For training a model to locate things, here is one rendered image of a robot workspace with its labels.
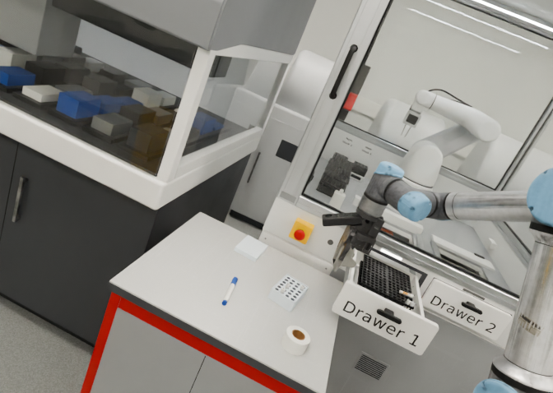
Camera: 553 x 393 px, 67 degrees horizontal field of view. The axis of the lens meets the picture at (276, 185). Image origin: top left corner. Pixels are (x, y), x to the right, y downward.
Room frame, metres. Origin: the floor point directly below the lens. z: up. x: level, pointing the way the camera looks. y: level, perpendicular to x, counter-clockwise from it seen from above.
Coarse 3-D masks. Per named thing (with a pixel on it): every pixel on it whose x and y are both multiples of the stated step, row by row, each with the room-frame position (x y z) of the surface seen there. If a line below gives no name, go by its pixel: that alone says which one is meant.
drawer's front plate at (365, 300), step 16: (352, 288) 1.08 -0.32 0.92; (336, 304) 1.08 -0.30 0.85; (368, 304) 1.07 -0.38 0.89; (384, 304) 1.07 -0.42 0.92; (352, 320) 1.08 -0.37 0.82; (384, 320) 1.07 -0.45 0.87; (416, 320) 1.06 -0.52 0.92; (384, 336) 1.06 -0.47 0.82; (400, 336) 1.06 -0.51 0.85; (432, 336) 1.05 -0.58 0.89; (416, 352) 1.05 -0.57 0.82
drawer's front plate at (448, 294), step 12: (432, 288) 1.36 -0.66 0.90; (444, 288) 1.36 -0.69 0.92; (444, 300) 1.36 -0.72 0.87; (456, 300) 1.35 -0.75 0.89; (468, 300) 1.35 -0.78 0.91; (480, 300) 1.35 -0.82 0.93; (444, 312) 1.35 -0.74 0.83; (456, 312) 1.35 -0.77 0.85; (468, 312) 1.34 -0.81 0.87; (492, 312) 1.34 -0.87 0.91; (504, 312) 1.34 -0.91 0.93; (468, 324) 1.34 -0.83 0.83; (480, 324) 1.34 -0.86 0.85; (504, 324) 1.33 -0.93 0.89; (492, 336) 1.33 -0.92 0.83
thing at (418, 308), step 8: (360, 256) 1.43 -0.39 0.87; (392, 264) 1.42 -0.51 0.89; (352, 272) 1.23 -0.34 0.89; (408, 272) 1.41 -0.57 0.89; (344, 280) 1.24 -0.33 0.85; (352, 280) 1.17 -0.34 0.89; (416, 280) 1.37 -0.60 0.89; (416, 288) 1.31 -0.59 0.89; (416, 296) 1.27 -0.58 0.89; (416, 304) 1.22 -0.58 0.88; (416, 312) 1.18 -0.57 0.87
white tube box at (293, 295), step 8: (280, 280) 1.16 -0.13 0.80; (288, 280) 1.19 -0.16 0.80; (296, 280) 1.21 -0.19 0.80; (272, 288) 1.10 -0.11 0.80; (280, 288) 1.14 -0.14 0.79; (296, 288) 1.16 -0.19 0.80; (304, 288) 1.19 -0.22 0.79; (272, 296) 1.10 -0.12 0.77; (280, 296) 1.09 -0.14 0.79; (288, 296) 1.11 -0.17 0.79; (296, 296) 1.12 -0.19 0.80; (280, 304) 1.09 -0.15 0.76; (288, 304) 1.08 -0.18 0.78; (296, 304) 1.13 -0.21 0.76
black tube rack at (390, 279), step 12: (360, 264) 1.36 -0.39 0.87; (372, 264) 1.34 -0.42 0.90; (384, 264) 1.38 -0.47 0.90; (360, 276) 1.28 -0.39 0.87; (372, 276) 1.24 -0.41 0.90; (384, 276) 1.29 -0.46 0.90; (396, 276) 1.32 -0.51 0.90; (408, 276) 1.37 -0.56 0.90; (384, 288) 1.20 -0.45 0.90; (396, 288) 1.24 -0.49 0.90; (408, 288) 1.28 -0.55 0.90
